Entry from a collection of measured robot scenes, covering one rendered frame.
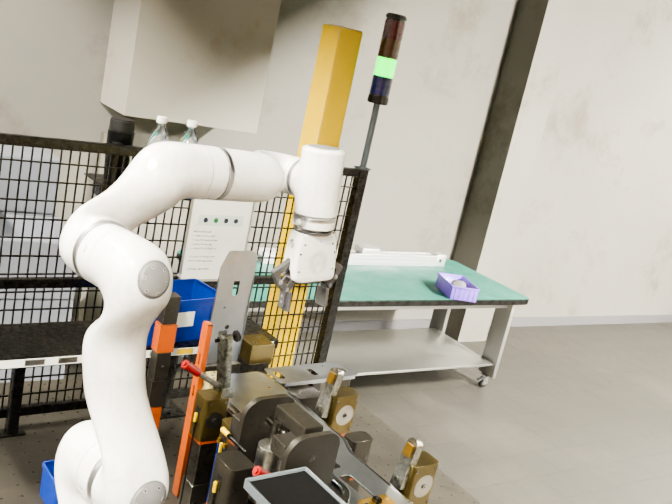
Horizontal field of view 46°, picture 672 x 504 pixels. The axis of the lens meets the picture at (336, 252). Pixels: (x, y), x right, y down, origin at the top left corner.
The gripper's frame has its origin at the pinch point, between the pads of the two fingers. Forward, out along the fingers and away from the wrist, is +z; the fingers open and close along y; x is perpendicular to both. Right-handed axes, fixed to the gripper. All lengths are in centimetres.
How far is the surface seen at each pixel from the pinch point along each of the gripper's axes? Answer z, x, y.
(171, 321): 29, 64, 6
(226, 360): 27.6, 33.5, 5.2
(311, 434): 24.6, -9.3, -0.9
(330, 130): -21, 90, 73
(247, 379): 43, 50, 24
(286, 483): 27.1, -18.6, -13.0
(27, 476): 69, 67, -30
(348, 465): 45, 4, 23
